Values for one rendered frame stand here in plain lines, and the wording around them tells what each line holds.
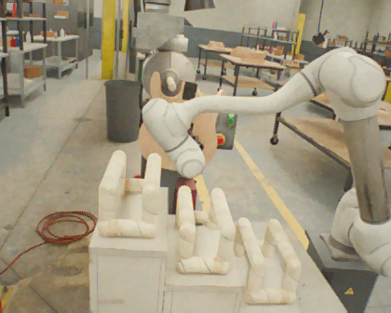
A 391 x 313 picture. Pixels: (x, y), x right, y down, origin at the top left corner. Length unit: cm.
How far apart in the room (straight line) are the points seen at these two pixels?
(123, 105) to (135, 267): 372
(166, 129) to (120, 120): 329
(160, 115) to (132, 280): 57
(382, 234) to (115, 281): 86
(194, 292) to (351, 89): 64
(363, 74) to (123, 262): 73
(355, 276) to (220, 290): 88
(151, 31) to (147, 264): 90
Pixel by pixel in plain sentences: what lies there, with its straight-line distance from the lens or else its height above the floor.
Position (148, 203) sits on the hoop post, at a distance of 66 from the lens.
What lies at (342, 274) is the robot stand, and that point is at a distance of 152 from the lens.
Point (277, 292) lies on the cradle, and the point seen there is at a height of 98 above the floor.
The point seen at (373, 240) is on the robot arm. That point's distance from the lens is 128.
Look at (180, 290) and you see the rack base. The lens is 74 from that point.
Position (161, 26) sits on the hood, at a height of 148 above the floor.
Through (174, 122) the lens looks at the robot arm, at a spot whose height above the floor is 120.
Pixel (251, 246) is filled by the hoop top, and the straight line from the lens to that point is 82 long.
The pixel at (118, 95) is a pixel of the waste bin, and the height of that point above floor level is 61.
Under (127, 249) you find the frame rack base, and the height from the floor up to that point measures 110.
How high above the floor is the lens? 150
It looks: 20 degrees down
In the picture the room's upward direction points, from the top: 7 degrees clockwise
